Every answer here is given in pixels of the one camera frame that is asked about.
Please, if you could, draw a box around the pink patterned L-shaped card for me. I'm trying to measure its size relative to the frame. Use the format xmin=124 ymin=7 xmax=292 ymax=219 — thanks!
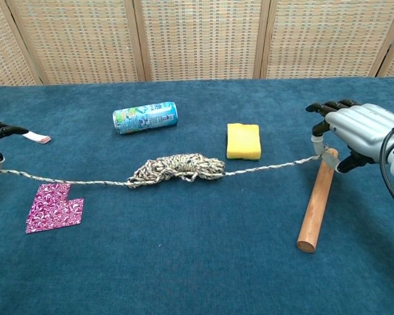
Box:
xmin=25 ymin=182 xmax=85 ymax=234

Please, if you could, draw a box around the wooden rod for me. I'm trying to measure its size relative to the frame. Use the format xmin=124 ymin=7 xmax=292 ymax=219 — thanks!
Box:
xmin=296 ymin=148 xmax=339 ymax=254

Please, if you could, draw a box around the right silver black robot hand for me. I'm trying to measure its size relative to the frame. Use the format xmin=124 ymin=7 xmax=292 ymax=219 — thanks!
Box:
xmin=305 ymin=99 xmax=394 ymax=174

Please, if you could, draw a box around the yellow sponge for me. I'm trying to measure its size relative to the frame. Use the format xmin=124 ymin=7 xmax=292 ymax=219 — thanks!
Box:
xmin=226 ymin=123 xmax=262 ymax=161

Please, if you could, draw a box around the blue carpet table mat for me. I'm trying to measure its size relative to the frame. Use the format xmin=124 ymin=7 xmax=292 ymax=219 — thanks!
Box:
xmin=0 ymin=77 xmax=394 ymax=315

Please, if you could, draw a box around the blue green drink can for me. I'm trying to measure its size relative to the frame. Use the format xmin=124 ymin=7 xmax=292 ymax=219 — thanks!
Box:
xmin=112 ymin=101 xmax=179 ymax=135

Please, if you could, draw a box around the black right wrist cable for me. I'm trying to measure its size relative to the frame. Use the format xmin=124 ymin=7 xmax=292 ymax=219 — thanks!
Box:
xmin=380 ymin=123 xmax=394 ymax=217

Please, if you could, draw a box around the braided multicolour rope bundle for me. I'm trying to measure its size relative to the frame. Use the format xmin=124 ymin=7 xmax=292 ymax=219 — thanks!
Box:
xmin=0 ymin=144 xmax=329 ymax=190

